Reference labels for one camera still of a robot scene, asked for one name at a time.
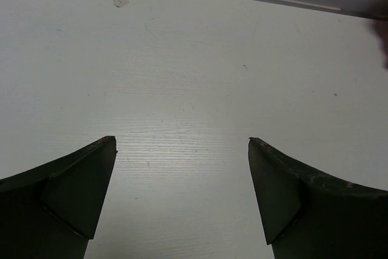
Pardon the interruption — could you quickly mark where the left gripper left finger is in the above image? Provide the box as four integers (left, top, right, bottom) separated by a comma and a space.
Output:
1, 136, 117, 258

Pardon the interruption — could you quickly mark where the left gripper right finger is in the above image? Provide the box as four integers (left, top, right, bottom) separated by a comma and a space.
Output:
248, 138, 387, 258

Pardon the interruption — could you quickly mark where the small tape scrap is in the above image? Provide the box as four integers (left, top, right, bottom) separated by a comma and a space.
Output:
113, 0, 129, 8

